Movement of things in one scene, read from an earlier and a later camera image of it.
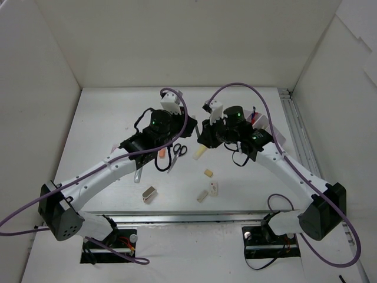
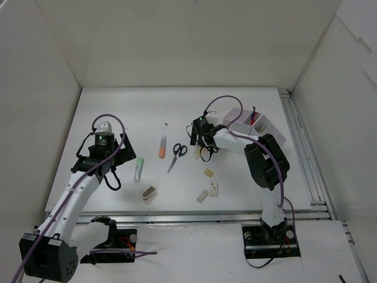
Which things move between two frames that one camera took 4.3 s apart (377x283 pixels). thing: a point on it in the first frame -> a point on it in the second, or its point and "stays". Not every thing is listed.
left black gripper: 187,125 -> 126,149
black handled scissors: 178,150 stays
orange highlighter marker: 162,153 stays
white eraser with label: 213,188 stays
